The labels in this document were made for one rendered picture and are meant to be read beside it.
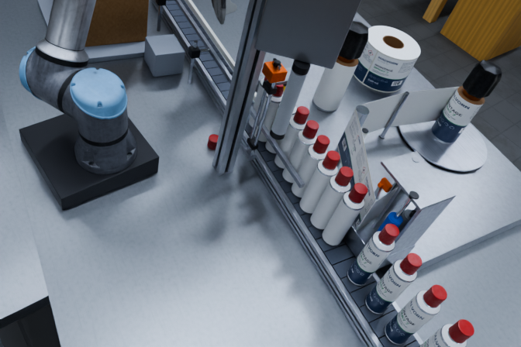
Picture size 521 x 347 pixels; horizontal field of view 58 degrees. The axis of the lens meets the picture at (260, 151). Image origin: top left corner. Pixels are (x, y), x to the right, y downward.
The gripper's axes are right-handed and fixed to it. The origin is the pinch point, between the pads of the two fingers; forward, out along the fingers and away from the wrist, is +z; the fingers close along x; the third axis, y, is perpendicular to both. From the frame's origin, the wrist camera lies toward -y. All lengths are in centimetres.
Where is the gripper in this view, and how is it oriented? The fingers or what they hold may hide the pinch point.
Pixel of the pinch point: (219, 20)
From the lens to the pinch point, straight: 154.3
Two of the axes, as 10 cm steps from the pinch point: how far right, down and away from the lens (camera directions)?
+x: -5.1, -2.8, 8.2
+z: 0.4, 9.4, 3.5
